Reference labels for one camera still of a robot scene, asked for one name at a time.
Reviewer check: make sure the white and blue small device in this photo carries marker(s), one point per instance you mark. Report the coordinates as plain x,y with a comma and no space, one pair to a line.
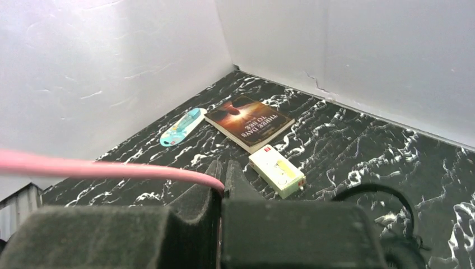
182,128

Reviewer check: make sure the dark paperback book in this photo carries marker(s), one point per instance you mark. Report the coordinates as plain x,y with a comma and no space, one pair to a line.
249,123

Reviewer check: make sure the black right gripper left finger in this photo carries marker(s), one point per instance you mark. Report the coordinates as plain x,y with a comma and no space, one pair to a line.
182,234

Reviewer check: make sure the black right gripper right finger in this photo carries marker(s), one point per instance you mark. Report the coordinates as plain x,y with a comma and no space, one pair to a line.
260,233

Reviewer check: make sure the small white cardboard box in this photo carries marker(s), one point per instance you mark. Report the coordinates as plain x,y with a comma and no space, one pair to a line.
284,178

